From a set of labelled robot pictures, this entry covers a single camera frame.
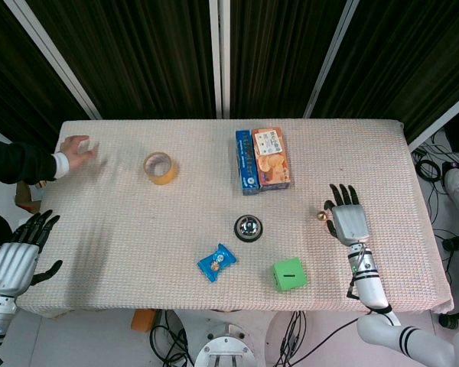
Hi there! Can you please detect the orange cracker box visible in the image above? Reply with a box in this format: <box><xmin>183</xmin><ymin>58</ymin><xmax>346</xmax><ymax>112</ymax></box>
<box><xmin>251</xmin><ymin>127</ymin><xmax>293</xmax><ymax>192</ymax></box>

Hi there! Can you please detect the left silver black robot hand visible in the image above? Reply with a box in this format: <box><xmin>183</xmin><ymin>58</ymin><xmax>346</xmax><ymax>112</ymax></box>
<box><xmin>0</xmin><ymin>209</ymin><xmax>63</xmax><ymax>297</ymax></box>

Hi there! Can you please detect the person's bare hand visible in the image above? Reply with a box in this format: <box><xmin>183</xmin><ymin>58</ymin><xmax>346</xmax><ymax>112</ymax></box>
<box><xmin>52</xmin><ymin>135</ymin><xmax>100</xmax><ymax>180</ymax></box>

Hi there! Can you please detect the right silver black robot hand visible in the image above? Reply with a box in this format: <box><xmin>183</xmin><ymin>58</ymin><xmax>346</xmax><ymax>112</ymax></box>
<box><xmin>324</xmin><ymin>183</ymin><xmax>369</xmax><ymax>245</ymax></box>

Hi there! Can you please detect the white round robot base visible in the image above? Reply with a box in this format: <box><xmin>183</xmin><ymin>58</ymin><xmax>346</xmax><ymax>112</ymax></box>
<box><xmin>194</xmin><ymin>323</ymin><xmax>256</xmax><ymax>367</ymax></box>

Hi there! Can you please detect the coiled black cable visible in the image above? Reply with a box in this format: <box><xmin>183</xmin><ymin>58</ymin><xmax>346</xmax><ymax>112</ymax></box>
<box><xmin>415</xmin><ymin>151</ymin><xmax>444</xmax><ymax>184</ymax></box>

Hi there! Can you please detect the silver black call bell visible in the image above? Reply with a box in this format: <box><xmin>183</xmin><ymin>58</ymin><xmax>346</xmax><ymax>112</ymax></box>
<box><xmin>233</xmin><ymin>214</ymin><xmax>264</xmax><ymax>243</ymax></box>

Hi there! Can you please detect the yellow tape roll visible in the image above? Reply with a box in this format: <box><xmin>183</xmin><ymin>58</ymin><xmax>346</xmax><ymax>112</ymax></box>
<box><xmin>143</xmin><ymin>151</ymin><xmax>179</xmax><ymax>186</ymax></box>

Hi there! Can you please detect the blue snack packet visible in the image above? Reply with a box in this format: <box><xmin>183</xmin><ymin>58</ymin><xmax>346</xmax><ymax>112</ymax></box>
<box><xmin>197</xmin><ymin>243</ymin><xmax>237</xmax><ymax>284</ymax></box>

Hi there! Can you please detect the person's black sleeved forearm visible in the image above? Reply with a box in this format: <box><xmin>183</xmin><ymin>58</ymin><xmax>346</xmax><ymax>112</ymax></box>
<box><xmin>0</xmin><ymin>137</ymin><xmax>58</xmax><ymax>185</ymax></box>

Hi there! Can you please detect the pinkish woven tablecloth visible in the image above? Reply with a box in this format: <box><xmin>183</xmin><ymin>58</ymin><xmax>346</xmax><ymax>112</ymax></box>
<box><xmin>14</xmin><ymin>119</ymin><xmax>454</xmax><ymax>318</ymax></box>

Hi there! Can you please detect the orange block under table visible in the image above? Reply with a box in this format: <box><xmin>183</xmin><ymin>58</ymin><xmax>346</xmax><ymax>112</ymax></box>
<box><xmin>131</xmin><ymin>309</ymin><xmax>157</xmax><ymax>332</ymax></box>

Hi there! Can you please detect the brown cardboard box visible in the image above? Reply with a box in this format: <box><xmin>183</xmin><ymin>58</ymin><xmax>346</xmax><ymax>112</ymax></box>
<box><xmin>15</xmin><ymin>179</ymin><xmax>47</xmax><ymax>214</ymax></box>

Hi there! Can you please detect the white partition frame post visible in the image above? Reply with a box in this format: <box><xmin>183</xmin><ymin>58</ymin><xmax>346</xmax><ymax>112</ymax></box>
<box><xmin>407</xmin><ymin>87</ymin><xmax>459</xmax><ymax>153</ymax></box>
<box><xmin>4</xmin><ymin>0</ymin><xmax>103</xmax><ymax>120</ymax></box>
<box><xmin>208</xmin><ymin>0</ymin><xmax>232</xmax><ymax>119</ymax></box>
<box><xmin>303</xmin><ymin>0</ymin><xmax>363</xmax><ymax>119</ymax></box>

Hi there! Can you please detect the green cube box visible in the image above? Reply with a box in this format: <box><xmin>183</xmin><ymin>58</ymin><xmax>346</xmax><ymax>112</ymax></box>
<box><xmin>272</xmin><ymin>257</ymin><xmax>308</xmax><ymax>293</ymax></box>

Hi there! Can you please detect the blue carton box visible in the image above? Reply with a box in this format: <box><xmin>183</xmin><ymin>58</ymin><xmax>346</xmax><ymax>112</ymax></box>
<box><xmin>235</xmin><ymin>129</ymin><xmax>261</xmax><ymax>196</ymax></box>

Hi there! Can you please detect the black cable bundle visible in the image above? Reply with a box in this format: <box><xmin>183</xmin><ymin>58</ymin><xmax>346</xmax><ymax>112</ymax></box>
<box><xmin>148</xmin><ymin>310</ymin><xmax>195</xmax><ymax>367</ymax></box>
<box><xmin>273</xmin><ymin>310</ymin><xmax>370</xmax><ymax>367</ymax></box>

